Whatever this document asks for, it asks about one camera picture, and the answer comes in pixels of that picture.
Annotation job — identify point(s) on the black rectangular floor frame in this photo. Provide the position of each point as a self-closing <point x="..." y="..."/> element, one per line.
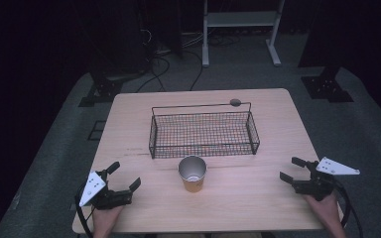
<point x="96" y="130"/>

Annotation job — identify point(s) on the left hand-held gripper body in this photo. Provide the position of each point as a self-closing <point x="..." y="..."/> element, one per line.
<point x="112" y="198"/>

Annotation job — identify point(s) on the gold metal cup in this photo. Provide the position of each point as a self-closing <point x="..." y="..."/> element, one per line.
<point x="192" y="180"/>

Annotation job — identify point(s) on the person's left hand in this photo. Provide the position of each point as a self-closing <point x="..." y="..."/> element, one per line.
<point x="105" y="218"/>

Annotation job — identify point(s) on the black stand base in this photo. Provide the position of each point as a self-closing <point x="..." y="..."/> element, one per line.
<point x="327" y="87"/>
<point x="104" y="89"/>

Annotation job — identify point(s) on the dark grey oval object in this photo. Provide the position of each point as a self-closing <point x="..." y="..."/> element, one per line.
<point x="235" y="102"/>

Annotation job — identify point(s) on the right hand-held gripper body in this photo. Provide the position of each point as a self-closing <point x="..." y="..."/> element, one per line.
<point x="317" y="186"/>

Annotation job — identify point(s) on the person's right hand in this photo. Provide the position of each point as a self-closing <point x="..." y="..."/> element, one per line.
<point x="327" y="211"/>

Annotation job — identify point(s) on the white metal desk frame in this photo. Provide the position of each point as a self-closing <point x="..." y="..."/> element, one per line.
<point x="241" y="19"/>

